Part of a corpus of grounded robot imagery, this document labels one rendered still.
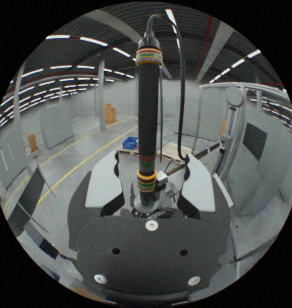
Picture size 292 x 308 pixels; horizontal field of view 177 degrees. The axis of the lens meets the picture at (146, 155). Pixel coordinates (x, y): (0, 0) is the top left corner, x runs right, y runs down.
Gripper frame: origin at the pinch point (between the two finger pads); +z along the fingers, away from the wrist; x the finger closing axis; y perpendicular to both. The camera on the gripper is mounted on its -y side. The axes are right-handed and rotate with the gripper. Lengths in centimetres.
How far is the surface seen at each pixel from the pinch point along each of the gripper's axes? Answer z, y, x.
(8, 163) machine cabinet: 13, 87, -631
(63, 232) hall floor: -5, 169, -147
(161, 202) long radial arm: 30, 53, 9
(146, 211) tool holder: 3.7, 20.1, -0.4
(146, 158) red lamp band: 5.4, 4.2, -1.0
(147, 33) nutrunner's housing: 6.4, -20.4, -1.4
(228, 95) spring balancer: 51, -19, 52
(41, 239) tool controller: -26, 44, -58
